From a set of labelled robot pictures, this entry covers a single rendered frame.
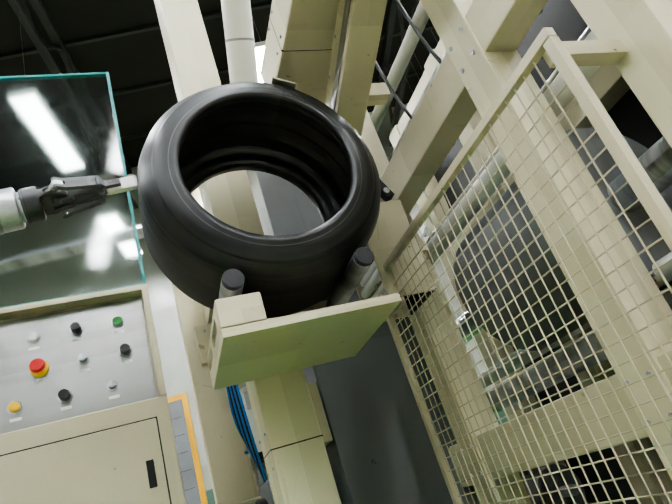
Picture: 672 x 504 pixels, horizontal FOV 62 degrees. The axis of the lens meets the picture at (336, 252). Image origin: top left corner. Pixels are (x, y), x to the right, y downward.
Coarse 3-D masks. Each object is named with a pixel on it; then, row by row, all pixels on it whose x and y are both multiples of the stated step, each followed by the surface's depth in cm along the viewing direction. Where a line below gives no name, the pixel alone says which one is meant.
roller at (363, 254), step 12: (360, 252) 117; (372, 252) 118; (348, 264) 121; (360, 264) 116; (348, 276) 122; (360, 276) 121; (336, 288) 130; (348, 288) 126; (336, 300) 133; (348, 300) 133
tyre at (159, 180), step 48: (192, 96) 128; (240, 96) 130; (288, 96) 134; (144, 144) 122; (192, 144) 146; (240, 144) 155; (288, 144) 156; (336, 144) 146; (144, 192) 116; (192, 192) 149; (336, 192) 155; (192, 240) 112; (240, 240) 112; (288, 240) 115; (336, 240) 118; (192, 288) 123; (288, 288) 117
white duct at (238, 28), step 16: (224, 0) 225; (240, 0) 224; (224, 16) 227; (240, 16) 225; (224, 32) 230; (240, 32) 226; (240, 48) 228; (240, 64) 229; (256, 64) 234; (240, 80) 231; (256, 80) 234
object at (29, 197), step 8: (24, 192) 115; (32, 192) 115; (40, 192) 115; (48, 192) 115; (56, 192) 116; (64, 192) 118; (24, 200) 114; (32, 200) 114; (40, 200) 116; (48, 200) 117; (24, 208) 114; (32, 208) 114; (40, 208) 115; (48, 208) 119; (32, 216) 115; (40, 216) 116
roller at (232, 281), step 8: (224, 272) 108; (232, 272) 108; (240, 272) 109; (224, 280) 107; (232, 280) 107; (240, 280) 108; (224, 288) 107; (232, 288) 107; (240, 288) 108; (224, 296) 110; (232, 296) 109
